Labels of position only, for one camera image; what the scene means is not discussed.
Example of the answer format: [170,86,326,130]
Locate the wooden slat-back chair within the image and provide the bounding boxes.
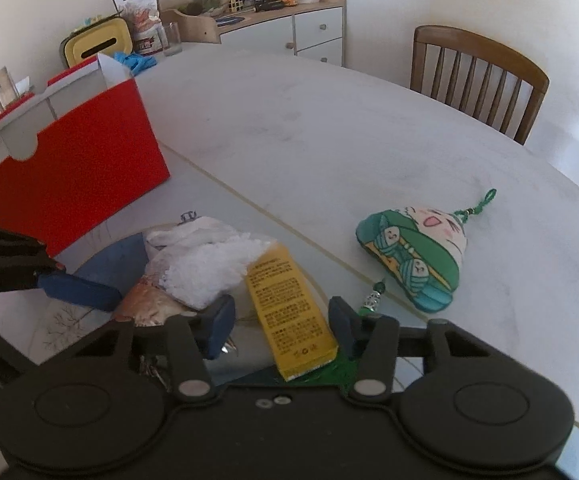
[410,25,551,146]

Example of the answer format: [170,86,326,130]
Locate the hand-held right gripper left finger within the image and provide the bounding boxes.
[72,295,236,403]

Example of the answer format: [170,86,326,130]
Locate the yellow lidded box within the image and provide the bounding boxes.
[59,17,135,70]

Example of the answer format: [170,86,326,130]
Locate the yellow carton box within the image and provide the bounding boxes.
[246,242,339,382]

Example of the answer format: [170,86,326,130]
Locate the blue rubber gloves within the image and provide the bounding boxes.
[114,51,158,77]

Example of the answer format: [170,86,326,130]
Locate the copper foil snack wrapper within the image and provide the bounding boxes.
[113,280,201,329]

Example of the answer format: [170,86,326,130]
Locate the white packet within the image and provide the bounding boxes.
[144,216,276,311]

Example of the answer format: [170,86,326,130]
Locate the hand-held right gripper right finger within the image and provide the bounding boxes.
[329,296,495,402]

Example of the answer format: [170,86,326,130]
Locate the clear drinking glass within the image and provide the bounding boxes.
[163,22,185,57]

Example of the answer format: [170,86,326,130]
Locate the curved wooden tray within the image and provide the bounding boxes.
[160,8,222,45]

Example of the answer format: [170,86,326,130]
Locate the white wooden sideboard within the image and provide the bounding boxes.
[162,0,347,69]

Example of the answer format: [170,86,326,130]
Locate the red and white cardboard box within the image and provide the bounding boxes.
[0,52,171,259]

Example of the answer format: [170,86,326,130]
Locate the red and white snack bag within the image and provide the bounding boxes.
[109,0,166,56]

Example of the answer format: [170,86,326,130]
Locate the green plush charm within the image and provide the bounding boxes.
[355,188,498,319]

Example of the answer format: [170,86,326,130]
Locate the metal keys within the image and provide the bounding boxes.
[138,354,171,390]

